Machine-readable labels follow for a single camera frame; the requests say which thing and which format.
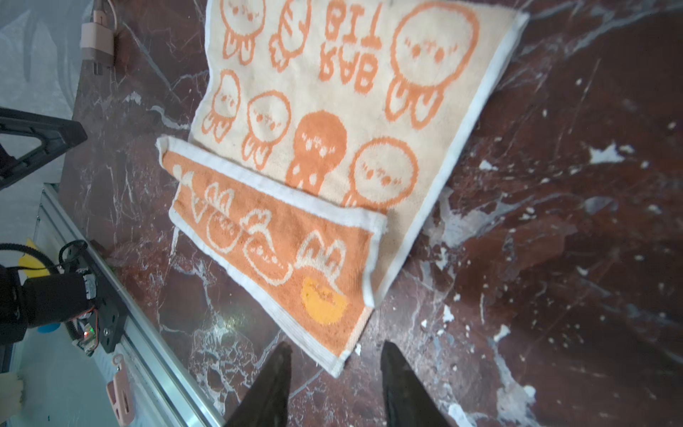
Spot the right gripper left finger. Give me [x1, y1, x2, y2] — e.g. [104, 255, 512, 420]
[225, 343, 292, 427]

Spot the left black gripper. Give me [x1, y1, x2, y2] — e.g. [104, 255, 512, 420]
[1, 108, 88, 190]

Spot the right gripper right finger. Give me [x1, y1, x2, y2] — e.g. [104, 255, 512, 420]
[381, 341, 449, 427]

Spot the orange rabbit pattern towel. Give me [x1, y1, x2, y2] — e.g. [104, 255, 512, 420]
[156, 1, 529, 376]

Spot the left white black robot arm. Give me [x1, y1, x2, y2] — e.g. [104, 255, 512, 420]
[1, 108, 94, 346]

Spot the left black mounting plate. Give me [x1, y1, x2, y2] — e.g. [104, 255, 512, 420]
[58, 239, 129, 357]

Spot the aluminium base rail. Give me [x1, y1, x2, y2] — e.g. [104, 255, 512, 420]
[31, 183, 225, 427]

